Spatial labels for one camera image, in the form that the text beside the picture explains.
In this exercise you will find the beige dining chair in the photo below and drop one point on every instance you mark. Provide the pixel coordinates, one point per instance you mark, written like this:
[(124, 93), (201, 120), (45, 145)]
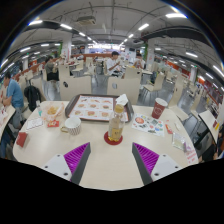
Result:
[(158, 81)]

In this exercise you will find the clear amber drink bottle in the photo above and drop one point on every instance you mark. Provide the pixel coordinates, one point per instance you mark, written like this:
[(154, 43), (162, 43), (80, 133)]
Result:
[(116, 128)]

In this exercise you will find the red paper cup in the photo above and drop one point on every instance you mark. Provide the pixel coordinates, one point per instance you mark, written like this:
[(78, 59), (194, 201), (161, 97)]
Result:
[(158, 109)]

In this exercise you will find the orange-white food wrapper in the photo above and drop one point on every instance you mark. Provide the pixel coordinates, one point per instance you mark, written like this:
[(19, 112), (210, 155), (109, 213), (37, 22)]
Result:
[(52, 110)]

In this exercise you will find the colourful printed leaflet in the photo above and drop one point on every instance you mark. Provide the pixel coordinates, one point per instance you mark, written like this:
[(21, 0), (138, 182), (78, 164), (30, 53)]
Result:
[(148, 125)]

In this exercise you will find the red sauce packet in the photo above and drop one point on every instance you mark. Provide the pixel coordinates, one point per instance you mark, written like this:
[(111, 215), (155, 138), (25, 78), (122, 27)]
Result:
[(53, 124)]

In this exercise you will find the beige dining chairs group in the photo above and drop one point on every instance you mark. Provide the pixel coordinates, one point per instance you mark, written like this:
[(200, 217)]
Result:
[(80, 65)]

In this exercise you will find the printed menu sheet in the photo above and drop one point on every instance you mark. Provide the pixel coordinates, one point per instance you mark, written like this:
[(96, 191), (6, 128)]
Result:
[(2, 116)]

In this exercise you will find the clear plastic packet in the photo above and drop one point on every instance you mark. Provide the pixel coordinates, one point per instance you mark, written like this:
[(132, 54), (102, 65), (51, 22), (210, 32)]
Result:
[(179, 141)]

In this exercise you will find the dark brown food tray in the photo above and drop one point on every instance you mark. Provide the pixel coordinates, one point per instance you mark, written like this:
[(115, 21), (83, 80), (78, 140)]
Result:
[(68, 108)]

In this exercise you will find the small red white packet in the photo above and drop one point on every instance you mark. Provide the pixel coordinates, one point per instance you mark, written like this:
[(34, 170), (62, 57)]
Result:
[(169, 129)]

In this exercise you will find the flat round red coaster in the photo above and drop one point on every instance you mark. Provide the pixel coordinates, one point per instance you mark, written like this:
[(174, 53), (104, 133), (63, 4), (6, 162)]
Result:
[(107, 139)]

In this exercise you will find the white paper card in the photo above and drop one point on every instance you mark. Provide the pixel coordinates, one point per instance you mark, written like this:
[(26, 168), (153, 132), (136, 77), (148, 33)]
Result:
[(34, 123)]

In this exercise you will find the beige chair with round hole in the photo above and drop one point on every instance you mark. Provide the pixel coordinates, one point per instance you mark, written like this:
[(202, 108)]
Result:
[(78, 87), (128, 88)]

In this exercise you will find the ceiling strip lights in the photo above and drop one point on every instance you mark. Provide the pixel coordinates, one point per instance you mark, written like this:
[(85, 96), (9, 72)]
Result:
[(35, 22)]

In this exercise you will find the pink white paper slip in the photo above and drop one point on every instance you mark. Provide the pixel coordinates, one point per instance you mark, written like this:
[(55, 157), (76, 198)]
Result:
[(191, 155)]

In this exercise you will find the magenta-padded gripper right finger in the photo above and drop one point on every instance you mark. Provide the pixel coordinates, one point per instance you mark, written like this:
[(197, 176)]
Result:
[(147, 158)]

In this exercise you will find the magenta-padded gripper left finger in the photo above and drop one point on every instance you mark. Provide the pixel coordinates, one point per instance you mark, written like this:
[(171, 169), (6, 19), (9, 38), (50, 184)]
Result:
[(76, 158)]

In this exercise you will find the black backpack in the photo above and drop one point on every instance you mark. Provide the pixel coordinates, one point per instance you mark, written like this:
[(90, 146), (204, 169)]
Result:
[(32, 97)]

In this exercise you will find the red booklet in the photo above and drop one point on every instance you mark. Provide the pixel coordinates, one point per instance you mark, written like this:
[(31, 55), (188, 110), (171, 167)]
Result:
[(22, 139)]

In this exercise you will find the small clear bottle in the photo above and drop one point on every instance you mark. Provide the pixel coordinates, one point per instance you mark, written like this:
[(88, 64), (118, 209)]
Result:
[(39, 109)]

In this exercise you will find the crumpled white napkin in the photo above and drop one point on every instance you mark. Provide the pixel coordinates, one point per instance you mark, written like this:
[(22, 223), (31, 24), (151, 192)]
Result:
[(122, 100)]

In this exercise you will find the ceiling air conditioner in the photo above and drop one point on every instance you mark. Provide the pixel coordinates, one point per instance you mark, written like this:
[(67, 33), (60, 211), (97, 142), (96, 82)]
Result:
[(86, 20)]

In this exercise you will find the person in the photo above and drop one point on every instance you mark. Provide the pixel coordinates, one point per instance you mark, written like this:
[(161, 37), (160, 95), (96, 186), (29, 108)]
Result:
[(15, 95), (112, 63), (138, 62), (50, 66)]

